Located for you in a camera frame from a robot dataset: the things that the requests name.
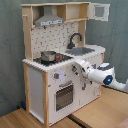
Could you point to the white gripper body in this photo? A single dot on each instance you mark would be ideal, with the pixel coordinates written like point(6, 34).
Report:
point(83, 68)

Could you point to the white oven door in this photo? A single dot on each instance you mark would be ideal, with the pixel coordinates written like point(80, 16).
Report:
point(63, 99)

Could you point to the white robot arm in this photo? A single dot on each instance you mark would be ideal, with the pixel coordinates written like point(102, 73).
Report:
point(103, 75)

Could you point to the wooden toy kitchen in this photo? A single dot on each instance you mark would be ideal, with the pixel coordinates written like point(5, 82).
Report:
point(38, 78)

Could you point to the grey sink basin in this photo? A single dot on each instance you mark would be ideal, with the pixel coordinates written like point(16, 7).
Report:
point(79, 51)

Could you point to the white cabinet door with dispenser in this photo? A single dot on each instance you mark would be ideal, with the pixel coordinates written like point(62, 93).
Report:
point(90, 90)

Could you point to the black faucet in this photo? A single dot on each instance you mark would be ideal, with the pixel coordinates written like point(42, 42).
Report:
point(71, 43)

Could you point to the black stovetop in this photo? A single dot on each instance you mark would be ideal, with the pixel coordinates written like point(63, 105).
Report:
point(58, 59)

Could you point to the left stove knob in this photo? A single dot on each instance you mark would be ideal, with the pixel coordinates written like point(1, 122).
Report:
point(56, 76)

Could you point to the silver cooking pot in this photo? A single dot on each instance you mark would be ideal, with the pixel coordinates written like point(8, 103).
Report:
point(48, 55)

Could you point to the white microwave door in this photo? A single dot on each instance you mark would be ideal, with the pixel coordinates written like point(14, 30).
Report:
point(98, 11)

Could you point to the grey range hood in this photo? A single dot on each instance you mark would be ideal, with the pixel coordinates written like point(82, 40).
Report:
point(48, 18)

